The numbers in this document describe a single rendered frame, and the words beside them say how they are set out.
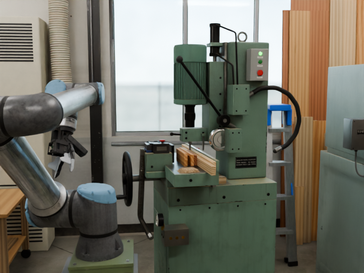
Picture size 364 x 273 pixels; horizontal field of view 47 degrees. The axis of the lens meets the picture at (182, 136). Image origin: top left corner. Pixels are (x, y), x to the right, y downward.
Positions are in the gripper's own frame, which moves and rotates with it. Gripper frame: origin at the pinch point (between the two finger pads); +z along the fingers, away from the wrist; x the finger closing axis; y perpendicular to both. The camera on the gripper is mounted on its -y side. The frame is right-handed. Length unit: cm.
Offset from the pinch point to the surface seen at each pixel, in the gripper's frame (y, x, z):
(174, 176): -43.0, 20.0, -3.8
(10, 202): -18, -122, -7
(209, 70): -61, 24, -63
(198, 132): -68, 8, -34
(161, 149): -47, 4, -21
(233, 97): -68, 34, -46
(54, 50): -33, -118, -126
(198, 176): -53, 26, -4
